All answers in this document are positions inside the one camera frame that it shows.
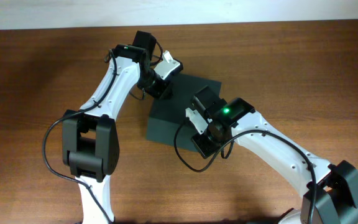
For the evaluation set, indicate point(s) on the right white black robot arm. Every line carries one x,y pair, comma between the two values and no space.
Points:
329,192

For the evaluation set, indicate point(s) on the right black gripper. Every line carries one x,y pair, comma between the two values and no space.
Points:
204,149

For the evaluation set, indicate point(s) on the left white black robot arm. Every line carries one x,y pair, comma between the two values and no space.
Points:
90,146

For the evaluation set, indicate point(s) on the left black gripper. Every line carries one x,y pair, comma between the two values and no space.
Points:
164,92

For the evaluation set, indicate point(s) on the black cardboard box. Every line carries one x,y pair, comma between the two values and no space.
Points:
166,115

